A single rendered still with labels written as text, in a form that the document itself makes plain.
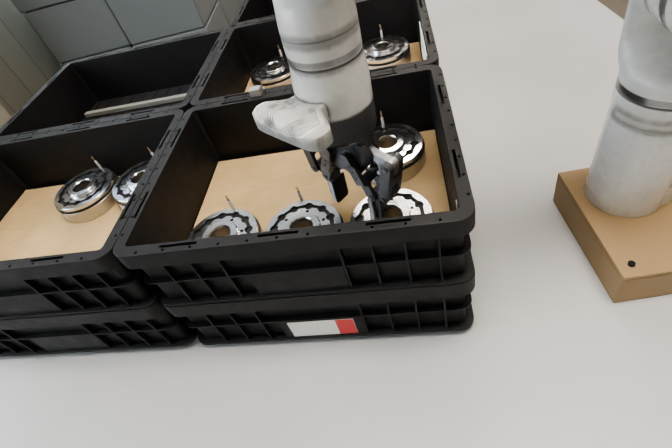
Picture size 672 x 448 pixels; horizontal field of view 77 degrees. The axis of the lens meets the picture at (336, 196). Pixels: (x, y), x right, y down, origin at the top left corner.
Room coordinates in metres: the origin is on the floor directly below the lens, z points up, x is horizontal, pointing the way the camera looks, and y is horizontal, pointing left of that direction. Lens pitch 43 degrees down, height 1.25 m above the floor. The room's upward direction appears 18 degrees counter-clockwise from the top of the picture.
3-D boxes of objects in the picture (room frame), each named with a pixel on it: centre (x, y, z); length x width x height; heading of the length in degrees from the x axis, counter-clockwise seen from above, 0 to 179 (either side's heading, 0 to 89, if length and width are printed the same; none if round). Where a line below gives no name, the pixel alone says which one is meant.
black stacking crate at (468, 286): (0.44, 0.03, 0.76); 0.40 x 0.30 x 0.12; 75
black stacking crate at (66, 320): (0.55, 0.42, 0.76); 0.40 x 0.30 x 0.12; 75
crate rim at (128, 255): (0.44, 0.03, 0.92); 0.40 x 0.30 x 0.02; 75
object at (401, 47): (0.77, -0.17, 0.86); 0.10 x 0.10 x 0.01
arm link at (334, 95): (0.36, -0.01, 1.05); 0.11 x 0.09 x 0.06; 127
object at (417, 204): (0.34, -0.05, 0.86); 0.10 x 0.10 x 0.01
